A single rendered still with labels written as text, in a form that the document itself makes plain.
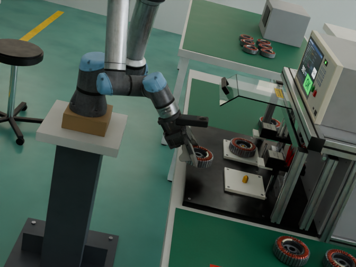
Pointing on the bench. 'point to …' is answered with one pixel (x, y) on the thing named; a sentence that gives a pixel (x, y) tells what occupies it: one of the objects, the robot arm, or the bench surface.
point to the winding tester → (333, 83)
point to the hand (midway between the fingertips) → (198, 157)
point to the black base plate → (212, 189)
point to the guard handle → (224, 86)
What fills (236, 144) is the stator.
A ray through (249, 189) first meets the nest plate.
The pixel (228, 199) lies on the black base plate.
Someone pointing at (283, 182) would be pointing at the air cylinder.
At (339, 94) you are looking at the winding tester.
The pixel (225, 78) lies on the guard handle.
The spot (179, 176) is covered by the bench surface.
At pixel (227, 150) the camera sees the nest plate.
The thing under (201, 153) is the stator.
